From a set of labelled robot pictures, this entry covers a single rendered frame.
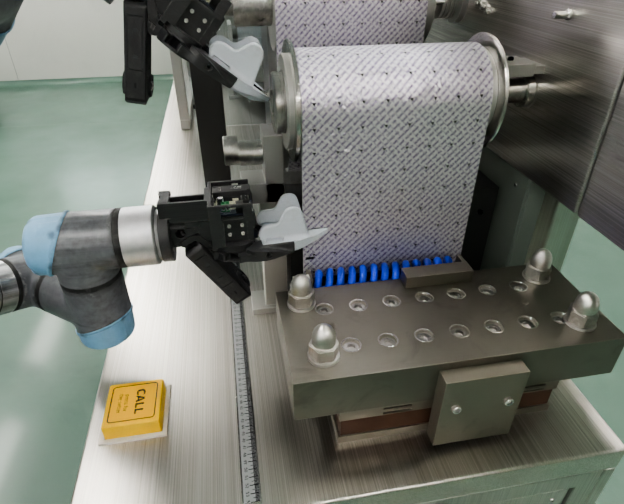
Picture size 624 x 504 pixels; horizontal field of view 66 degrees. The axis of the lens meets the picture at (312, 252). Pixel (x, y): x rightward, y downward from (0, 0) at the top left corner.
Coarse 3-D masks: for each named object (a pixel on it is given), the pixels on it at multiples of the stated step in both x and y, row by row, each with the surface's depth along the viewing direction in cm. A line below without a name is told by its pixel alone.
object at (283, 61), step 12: (288, 60) 56; (492, 60) 59; (288, 72) 55; (288, 84) 55; (288, 96) 55; (288, 108) 55; (492, 108) 59; (288, 120) 56; (288, 132) 57; (288, 144) 59
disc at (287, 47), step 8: (288, 40) 56; (288, 48) 55; (288, 56) 56; (296, 64) 53; (296, 72) 53; (296, 80) 53; (296, 88) 53; (296, 96) 53; (296, 104) 54; (296, 112) 54; (296, 120) 55; (296, 128) 55; (296, 136) 56; (296, 144) 57; (288, 152) 65; (296, 152) 58; (296, 160) 60
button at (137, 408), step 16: (128, 384) 64; (144, 384) 64; (160, 384) 64; (112, 400) 62; (128, 400) 62; (144, 400) 62; (160, 400) 62; (112, 416) 60; (128, 416) 60; (144, 416) 60; (160, 416) 60; (112, 432) 59; (128, 432) 60; (144, 432) 60
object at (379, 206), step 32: (320, 160) 59; (352, 160) 59; (384, 160) 60; (416, 160) 61; (448, 160) 62; (320, 192) 61; (352, 192) 62; (384, 192) 63; (416, 192) 64; (448, 192) 64; (320, 224) 64; (352, 224) 64; (384, 224) 65; (416, 224) 66; (448, 224) 67; (320, 256) 66; (352, 256) 67; (384, 256) 68; (416, 256) 69
